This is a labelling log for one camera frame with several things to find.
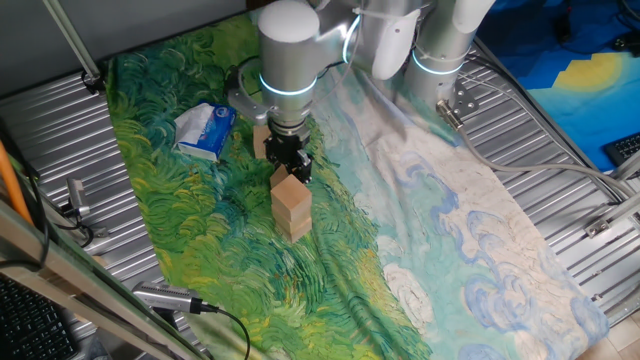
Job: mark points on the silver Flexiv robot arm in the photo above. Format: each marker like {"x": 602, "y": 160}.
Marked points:
{"x": 287, "y": 55}

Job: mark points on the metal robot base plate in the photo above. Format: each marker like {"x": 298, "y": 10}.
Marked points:
{"x": 465, "y": 102}

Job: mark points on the black keyboard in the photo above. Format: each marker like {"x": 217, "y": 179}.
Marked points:
{"x": 30, "y": 325}
{"x": 625, "y": 147}

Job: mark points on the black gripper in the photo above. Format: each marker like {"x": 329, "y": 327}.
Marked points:
{"x": 285, "y": 147}

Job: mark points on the metal frame beam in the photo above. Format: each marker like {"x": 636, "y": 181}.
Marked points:
{"x": 75, "y": 280}

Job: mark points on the grey green pole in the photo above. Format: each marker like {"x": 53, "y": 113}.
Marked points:
{"x": 70, "y": 37}

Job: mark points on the aluminium bar with bracket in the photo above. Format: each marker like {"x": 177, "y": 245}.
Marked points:
{"x": 617, "y": 215}

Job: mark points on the blue and yellow mat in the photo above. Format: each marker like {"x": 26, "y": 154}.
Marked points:
{"x": 590, "y": 75}

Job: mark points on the black pole clamp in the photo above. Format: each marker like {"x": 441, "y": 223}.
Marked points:
{"x": 92, "y": 85}

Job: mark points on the small silver camera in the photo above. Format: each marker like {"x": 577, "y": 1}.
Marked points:
{"x": 77, "y": 195}

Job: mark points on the painted landscape cloth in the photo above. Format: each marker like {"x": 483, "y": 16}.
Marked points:
{"x": 325, "y": 280}

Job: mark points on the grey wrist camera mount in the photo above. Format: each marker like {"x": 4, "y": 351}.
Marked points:
{"x": 245, "y": 107}

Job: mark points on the blue tissue pack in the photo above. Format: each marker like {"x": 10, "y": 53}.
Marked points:
{"x": 200, "y": 130}

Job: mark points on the silver bar camera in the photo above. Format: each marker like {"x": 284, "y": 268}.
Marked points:
{"x": 160, "y": 296}

